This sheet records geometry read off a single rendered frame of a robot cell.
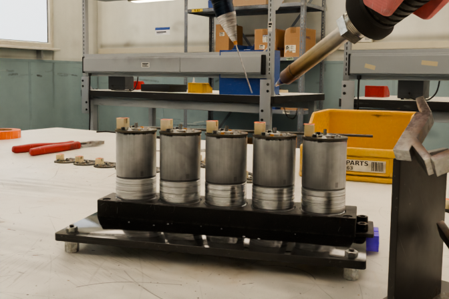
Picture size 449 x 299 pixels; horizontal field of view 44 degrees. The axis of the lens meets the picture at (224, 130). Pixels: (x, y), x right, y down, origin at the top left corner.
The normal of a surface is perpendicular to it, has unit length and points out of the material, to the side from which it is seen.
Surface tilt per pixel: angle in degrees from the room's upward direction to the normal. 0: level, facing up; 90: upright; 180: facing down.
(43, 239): 0
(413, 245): 90
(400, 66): 90
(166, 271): 0
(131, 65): 90
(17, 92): 90
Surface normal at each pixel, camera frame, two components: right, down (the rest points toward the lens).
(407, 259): 0.73, 0.07
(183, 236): 0.01, -1.00
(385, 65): -0.53, 0.07
